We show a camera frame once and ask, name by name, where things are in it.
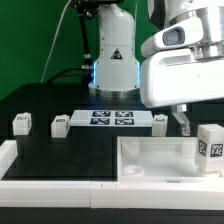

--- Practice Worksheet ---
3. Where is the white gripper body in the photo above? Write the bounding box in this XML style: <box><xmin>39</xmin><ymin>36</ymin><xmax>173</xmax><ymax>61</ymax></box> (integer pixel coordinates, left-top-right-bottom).
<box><xmin>140</xmin><ymin>49</ymin><xmax>224</xmax><ymax>108</ymax></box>

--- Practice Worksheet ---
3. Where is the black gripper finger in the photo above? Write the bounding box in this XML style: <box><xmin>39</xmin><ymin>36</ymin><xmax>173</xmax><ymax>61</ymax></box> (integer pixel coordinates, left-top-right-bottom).
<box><xmin>171</xmin><ymin>104</ymin><xmax>191</xmax><ymax>136</ymax></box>

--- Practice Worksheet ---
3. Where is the white square tabletop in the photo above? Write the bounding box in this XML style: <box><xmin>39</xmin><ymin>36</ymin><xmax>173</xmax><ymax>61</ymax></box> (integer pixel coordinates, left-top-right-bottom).
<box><xmin>117</xmin><ymin>137</ymin><xmax>224</xmax><ymax>183</ymax></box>

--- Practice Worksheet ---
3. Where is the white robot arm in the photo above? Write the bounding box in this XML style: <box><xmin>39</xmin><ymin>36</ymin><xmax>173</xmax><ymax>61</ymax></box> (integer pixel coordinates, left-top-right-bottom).
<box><xmin>72</xmin><ymin>0</ymin><xmax>224</xmax><ymax>136</ymax></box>

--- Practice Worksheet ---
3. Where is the white U-shaped fence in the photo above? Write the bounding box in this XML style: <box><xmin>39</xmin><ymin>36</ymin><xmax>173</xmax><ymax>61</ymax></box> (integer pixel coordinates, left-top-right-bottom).
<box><xmin>0</xmin><ymin>140</ymin><xmax>224</xmax><ymax>210</ymax></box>

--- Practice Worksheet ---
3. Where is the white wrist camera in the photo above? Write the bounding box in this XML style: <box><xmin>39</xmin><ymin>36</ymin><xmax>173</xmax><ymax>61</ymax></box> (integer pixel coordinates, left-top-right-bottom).
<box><xmin>141</xmin><ymin>17</ymin><xmax>203</xmax><ymax>57</ymax></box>

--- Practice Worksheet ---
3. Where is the black cable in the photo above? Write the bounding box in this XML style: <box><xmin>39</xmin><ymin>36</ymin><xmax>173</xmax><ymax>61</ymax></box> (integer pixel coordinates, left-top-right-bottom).
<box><xmin>44</xmin><ymin>3</ymin><xmax>96</xmax><ymax>84</ymax></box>

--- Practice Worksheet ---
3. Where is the white marker base plate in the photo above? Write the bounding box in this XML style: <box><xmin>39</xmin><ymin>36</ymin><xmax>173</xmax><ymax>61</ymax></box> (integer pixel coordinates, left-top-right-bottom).
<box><xmin>70</xmin><ymin>110</ymin><xmax>153</xmax><ymax>127</ymax></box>

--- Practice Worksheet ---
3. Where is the white cable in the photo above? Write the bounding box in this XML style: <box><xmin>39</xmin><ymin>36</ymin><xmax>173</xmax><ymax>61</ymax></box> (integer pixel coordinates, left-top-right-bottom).
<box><xmin>40</xmin><ymin>0</ymin><xmax>74</xmax><ymax>84</ymax></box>

